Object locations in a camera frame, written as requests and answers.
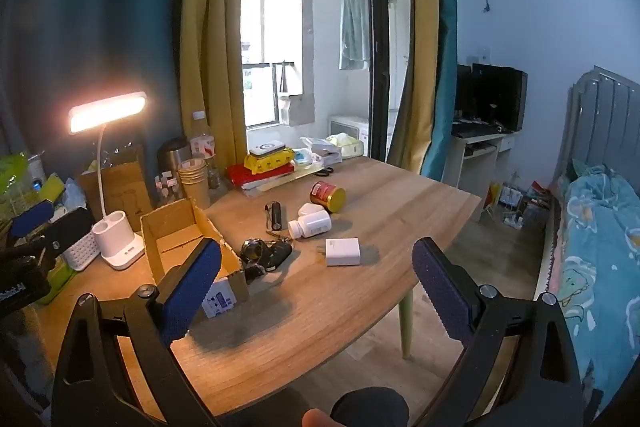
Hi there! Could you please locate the person's right hand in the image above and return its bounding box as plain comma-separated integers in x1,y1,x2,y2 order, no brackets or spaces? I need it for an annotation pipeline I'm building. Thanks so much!
302,408,333,427

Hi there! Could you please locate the teal printed blanket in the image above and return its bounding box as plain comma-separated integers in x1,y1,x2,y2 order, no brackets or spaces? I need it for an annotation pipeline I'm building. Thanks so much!
542,162,640,418

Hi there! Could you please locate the white power bank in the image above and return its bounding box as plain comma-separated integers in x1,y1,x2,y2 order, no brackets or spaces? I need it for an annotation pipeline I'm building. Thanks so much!
248,142,286,158

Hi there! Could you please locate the yellow curtain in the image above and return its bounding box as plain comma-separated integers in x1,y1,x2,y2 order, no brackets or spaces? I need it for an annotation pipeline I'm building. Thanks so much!
179,0,248,168
387,0,441,172

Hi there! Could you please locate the clear water bottle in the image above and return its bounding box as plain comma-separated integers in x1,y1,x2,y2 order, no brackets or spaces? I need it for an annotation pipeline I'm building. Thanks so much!
189,111,221,190

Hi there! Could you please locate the black monitor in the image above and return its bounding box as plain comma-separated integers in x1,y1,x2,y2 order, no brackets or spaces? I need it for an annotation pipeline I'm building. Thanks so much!
472,63,528,132

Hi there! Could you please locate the pale blue plastic bag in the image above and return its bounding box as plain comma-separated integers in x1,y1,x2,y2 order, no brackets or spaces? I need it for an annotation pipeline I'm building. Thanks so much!
64,179,90,212

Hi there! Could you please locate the pile of colourful boxes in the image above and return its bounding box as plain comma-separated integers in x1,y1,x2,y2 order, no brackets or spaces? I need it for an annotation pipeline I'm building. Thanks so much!
482,179,556,230

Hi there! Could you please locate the white desk lamp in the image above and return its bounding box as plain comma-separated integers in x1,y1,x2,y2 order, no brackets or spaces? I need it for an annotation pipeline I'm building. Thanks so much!
69,91,148,271

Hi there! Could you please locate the yellow-green sponge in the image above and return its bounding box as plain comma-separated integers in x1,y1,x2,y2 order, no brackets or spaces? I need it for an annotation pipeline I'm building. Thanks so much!
30,174,67,208

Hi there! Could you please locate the pale yellow paper folder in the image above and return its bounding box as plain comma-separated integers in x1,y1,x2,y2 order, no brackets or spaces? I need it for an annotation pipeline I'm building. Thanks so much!
240,169,326,198

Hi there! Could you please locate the steel thermos flask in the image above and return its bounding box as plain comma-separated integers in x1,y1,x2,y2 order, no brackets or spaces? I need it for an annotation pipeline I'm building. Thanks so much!
157,137,193,180

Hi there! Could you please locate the white lattice basket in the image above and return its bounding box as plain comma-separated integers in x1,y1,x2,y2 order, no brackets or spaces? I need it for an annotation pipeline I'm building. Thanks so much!
62,227,103,270

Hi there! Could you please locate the person's dark trouser leg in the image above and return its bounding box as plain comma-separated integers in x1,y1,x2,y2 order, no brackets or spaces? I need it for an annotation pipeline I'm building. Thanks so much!
330,387,411,427

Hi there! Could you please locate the black car key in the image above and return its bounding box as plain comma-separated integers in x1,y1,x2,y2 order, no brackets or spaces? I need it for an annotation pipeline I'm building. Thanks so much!
257,232,296,273

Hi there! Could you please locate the white device with blue light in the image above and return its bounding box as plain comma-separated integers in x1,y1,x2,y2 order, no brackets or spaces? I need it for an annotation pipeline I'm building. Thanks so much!
25,151,48,195

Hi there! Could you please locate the black flashlight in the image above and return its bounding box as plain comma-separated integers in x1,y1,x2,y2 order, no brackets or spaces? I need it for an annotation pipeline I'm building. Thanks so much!
264,202,284,232

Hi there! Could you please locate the white charger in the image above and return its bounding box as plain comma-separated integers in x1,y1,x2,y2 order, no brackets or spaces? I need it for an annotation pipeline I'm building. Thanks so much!
316,238,362,267

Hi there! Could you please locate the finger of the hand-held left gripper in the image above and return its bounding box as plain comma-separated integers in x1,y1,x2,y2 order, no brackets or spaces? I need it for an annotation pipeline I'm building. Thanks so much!
7,199,57,240
37,206,95,258

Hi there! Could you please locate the green table leg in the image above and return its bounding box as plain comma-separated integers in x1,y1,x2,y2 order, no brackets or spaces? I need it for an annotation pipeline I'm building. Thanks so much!
399,289,416,360

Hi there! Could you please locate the white pill bottle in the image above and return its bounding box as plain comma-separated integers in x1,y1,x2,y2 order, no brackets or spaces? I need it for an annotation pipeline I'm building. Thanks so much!
287,211,333,239

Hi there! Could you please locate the black computer tower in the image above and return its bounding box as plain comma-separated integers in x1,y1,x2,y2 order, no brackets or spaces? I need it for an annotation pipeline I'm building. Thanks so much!
456,64,474,112

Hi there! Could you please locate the yellow packet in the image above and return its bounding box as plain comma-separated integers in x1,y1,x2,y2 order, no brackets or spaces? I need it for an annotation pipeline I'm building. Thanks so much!
244,148,296,172

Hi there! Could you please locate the stack of brown paper cups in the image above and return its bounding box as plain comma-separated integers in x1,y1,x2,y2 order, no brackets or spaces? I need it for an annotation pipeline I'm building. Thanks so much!
177,158,211,210

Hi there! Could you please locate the small clear plastic bottle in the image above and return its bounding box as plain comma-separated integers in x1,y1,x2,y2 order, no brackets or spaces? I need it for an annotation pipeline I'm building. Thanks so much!
155,172,183,202

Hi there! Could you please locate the white computer desk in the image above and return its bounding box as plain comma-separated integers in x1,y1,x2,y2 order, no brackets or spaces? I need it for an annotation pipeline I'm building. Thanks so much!
451,122,516,208

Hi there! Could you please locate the black door frame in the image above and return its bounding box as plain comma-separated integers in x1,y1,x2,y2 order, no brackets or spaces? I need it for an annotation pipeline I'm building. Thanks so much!
362,0,413,158

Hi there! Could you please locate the red and gold can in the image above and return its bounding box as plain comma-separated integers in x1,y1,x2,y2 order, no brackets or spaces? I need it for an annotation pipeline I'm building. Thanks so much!
309,181,347,214

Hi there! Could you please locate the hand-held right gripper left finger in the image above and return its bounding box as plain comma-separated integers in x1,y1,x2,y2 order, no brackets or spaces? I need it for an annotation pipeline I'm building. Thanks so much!
51,237,223,427

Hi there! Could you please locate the grey bed headboard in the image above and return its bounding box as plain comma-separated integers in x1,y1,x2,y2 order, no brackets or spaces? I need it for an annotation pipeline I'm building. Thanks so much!
555,66,640,188

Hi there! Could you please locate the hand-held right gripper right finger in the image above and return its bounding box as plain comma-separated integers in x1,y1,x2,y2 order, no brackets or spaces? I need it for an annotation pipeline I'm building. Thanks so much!
411,236,585,427

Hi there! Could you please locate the red book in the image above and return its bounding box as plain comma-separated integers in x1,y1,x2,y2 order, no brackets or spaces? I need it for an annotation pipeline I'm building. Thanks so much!
227,163,296,190

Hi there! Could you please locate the white plastic bag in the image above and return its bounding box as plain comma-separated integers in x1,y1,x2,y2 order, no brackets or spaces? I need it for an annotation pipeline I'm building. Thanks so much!
292,137,343,168

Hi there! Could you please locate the hanging grey garment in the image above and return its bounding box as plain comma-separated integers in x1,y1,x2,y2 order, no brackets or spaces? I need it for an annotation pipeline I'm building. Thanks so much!
339,0,372,72

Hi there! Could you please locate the teal curtain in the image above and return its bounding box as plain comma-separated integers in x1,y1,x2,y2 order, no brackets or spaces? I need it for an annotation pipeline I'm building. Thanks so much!
0,0,196,188
420,0,460,178

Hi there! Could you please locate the tall brown cardboard box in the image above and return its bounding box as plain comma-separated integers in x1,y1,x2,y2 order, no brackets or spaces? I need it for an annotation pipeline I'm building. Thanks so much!
77,147,153,233

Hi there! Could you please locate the balcony window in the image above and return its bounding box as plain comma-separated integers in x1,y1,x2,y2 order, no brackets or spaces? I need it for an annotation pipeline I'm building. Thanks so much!
242,0,282,128

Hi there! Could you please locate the pale yellow bag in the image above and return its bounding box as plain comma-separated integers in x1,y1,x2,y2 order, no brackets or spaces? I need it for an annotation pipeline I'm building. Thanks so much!
326,133,363,158

